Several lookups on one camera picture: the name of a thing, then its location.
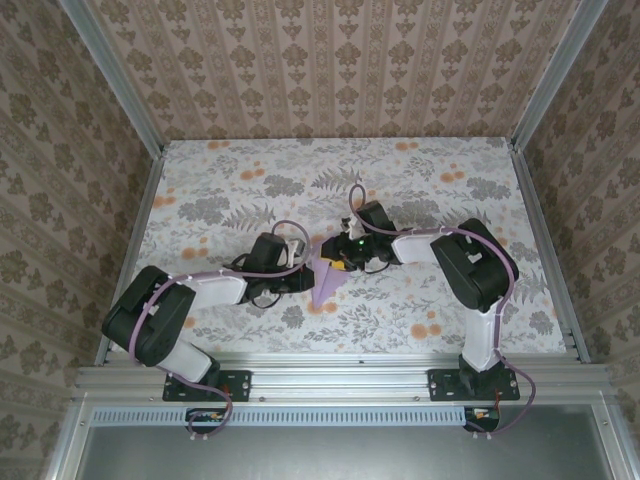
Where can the purple paper sheet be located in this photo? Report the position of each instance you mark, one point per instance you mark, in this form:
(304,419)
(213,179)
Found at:
(325,290)

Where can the grey metal panel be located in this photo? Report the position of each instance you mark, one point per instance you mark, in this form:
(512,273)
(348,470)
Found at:
(340,455)

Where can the black electronics module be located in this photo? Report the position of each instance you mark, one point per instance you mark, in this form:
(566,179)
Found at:
(482,422)
(205,422)

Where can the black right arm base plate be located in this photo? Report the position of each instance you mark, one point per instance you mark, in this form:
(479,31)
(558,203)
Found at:
(440,390)

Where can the floral patterned table cover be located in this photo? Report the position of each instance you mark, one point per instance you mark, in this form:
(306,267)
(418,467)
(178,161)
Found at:
(225,165)

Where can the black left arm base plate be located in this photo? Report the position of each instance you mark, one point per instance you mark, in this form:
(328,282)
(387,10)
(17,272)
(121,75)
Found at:
(240,385)

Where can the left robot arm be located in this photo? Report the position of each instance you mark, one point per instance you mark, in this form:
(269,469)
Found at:
(145,320)

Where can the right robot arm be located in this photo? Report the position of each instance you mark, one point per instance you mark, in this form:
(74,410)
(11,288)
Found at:
(475,265)

